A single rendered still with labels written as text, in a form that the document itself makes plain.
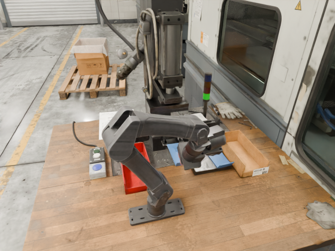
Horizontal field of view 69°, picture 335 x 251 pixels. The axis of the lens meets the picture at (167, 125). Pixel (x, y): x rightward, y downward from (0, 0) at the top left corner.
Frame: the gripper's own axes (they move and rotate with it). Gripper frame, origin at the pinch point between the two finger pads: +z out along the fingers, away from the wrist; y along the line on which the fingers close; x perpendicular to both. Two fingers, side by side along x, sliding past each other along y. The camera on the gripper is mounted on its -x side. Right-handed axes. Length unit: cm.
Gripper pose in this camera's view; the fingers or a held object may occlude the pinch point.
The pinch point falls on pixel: (184, 162)
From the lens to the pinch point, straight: 96.6
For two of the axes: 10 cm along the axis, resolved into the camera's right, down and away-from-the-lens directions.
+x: -9.7, 1.2, -2.3
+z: -1.6, 4.5, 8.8
